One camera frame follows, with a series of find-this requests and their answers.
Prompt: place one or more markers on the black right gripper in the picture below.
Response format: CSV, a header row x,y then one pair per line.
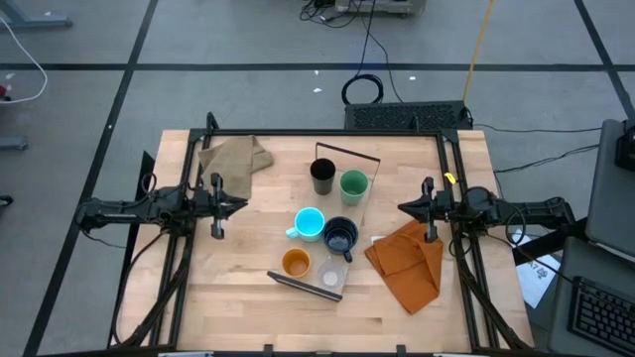
x,y
449,207

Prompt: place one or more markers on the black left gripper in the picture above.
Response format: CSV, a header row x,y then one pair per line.
x,y
202,205

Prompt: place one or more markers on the green cup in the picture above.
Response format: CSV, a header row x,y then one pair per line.
x,y
353,183

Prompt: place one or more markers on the teal mug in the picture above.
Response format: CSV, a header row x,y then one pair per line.
x,y
310,223

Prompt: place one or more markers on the dark blue mug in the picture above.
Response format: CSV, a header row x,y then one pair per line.
x,y
341,235

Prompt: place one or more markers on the tall black cup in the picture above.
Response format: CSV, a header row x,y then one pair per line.
x,y
322,171

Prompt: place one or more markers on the clear plastic cup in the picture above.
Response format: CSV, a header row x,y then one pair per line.
x,y
331,277

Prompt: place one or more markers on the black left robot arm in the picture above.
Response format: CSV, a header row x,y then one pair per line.
x,y
119,210

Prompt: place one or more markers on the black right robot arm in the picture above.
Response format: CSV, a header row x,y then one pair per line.
x,y
536,210

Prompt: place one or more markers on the tan cloth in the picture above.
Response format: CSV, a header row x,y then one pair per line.
x,y
230,166

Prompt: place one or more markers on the small white card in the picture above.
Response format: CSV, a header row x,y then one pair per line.
x,y
377,239

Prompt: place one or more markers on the orange cloth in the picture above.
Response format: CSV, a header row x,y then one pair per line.
x,y
407,268

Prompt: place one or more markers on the orange cup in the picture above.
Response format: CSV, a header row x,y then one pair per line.
x,y
296,265

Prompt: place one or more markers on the black computer tower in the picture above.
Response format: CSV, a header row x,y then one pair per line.
x,y
377,116

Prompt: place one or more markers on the wooden tray with black rim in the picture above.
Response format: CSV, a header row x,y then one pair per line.
x,y
305,286

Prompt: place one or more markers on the white printed paper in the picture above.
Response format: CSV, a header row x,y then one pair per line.
x,y
538,280

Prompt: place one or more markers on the grey monitor panel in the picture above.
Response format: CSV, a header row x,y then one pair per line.
x,y
610,198

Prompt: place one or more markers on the grey laptop with black keyboard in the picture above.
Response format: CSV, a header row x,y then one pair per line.
x,y
595,307

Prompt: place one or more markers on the black box device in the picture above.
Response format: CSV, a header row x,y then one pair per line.
x,y
626,149

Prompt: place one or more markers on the grey equipment cart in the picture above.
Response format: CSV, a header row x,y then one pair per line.
x,y
377,6

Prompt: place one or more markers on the black caster wheel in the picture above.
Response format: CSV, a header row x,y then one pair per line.
x,y
5,201

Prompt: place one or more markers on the grey table foot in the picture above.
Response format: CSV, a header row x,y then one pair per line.
x,y
12,144
35,21

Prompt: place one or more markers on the small red object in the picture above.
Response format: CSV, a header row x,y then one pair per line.
x,y
4,91

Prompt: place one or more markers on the black aluminium table frame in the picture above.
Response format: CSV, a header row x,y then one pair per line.
x,y
322,132

